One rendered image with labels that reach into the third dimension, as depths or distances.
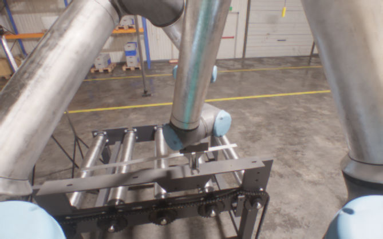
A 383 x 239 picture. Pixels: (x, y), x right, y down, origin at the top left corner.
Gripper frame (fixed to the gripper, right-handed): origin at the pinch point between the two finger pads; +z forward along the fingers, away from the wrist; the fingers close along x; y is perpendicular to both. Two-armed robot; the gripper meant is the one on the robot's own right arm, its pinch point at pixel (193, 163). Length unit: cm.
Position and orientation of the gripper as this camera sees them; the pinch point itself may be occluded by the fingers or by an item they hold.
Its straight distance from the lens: 91.0
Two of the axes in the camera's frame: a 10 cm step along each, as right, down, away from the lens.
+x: 9.9, -0.9, 1.3
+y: 1.6, 4.7, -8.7
